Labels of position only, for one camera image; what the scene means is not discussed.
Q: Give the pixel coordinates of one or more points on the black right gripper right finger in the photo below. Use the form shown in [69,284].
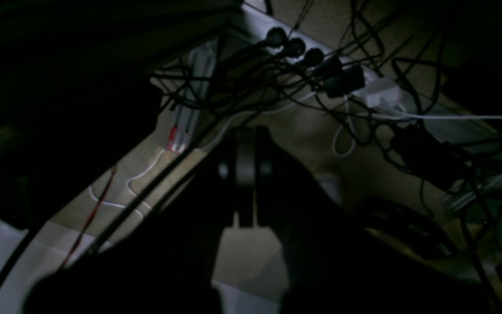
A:
[334,266]

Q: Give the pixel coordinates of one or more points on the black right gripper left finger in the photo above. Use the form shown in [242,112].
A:
[164,266]

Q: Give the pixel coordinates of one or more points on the white power adapter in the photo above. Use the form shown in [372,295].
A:
[380,92]

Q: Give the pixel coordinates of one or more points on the black power brick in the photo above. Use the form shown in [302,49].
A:
[438,163]

